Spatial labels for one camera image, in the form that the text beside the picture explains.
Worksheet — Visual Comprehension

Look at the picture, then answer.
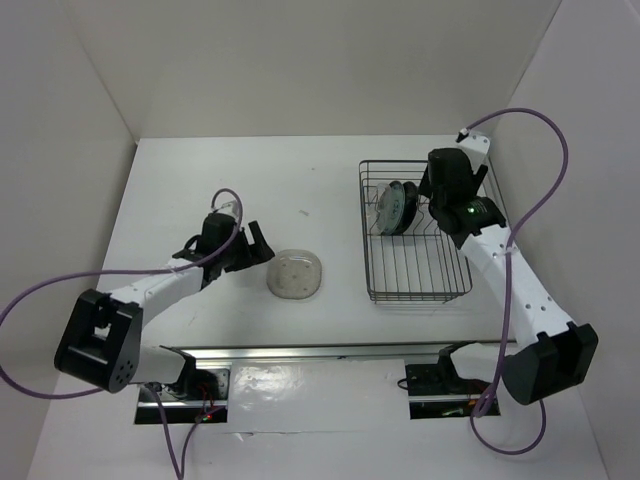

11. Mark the metal wire dish rack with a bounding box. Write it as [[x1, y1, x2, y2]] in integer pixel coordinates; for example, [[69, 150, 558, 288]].
[[359, 160, 473, 304]]

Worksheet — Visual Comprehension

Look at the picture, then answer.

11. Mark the black round plate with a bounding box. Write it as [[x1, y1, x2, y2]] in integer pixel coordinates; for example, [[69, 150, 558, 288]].
[[393, 181, 419, 235]]

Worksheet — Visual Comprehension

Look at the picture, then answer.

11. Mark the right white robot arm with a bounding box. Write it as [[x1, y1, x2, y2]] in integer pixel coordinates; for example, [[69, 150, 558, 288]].
[[418, 148, 598, 405]]

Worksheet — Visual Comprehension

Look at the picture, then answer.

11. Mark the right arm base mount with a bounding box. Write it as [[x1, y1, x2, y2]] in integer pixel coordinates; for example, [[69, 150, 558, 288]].
[[396, 364, 489, 420]]

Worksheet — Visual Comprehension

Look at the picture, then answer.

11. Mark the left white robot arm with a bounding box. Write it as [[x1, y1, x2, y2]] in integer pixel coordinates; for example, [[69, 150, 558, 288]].
[[54, 211, 275, 399]]

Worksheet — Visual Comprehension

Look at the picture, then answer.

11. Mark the frosted beige glass plate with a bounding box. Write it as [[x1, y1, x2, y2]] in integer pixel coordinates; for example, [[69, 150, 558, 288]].
[[266, 249, 323, 300]]

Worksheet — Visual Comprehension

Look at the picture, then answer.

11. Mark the aluminium front rail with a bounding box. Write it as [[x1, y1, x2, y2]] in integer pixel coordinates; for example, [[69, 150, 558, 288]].
[[159, 339, 516, 362]]

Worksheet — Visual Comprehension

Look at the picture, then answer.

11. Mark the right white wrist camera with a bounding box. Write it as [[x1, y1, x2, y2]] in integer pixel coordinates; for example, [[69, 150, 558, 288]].
[[455, 128, 491, 169]]

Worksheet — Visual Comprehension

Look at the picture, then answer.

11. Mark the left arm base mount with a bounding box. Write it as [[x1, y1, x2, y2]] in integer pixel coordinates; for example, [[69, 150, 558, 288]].
[[134, 368, 231, 425]]

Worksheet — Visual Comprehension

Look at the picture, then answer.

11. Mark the clear ribbed glass plate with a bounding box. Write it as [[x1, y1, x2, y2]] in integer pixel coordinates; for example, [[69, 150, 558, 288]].
[[368, 183, 394, 236]]

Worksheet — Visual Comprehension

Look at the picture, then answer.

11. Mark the blue patterned ceramic plate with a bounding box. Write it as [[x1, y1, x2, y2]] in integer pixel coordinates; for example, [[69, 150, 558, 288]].
[[375, 180, 406, 236]]

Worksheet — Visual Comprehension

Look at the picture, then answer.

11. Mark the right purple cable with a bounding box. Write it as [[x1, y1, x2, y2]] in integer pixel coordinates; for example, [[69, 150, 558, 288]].
[[459, 107, 571, 455]]

